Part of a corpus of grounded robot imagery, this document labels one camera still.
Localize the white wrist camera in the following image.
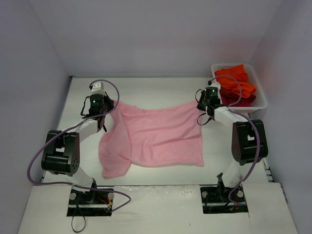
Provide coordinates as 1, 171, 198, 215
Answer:
90, 81, 106, 95
208, 82, 221, 90

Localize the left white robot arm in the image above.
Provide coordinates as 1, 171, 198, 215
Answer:
41, 94, 115, 205

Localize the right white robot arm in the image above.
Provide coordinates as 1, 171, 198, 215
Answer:
196, 86, 268, 201

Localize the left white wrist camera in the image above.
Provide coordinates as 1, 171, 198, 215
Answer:
90, 81, 106, 95

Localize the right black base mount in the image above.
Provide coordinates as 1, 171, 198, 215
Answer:
200, 186, 248, 215

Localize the dark red t shirt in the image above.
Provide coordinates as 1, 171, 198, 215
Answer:
220, 94, 257, 107

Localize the white plastic basket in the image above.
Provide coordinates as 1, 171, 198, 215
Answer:
211, 63, 267, 113

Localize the thin black cable loop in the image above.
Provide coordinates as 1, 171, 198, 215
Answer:
71, 202, 87, 232

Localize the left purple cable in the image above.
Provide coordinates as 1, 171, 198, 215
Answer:
26, 79, 132, 212

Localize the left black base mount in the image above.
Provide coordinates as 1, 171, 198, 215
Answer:
67, 188, 114, 217

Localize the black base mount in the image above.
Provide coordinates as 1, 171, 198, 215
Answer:
200, 186, 248, 215
67, 188, 114, 217

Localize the orange t shirt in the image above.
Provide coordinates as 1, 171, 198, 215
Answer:
214, 64, 257, 98

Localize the pink t shirt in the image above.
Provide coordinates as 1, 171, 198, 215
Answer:
98, 101, 204, 178

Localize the purple cable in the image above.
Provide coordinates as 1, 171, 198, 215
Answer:
208, 75, 260, 204
26, 79, 132, 212

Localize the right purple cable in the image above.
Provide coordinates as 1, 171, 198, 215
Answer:
208, 75, 260, 204

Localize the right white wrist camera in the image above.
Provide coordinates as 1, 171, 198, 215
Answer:
208, 82, 221, 90

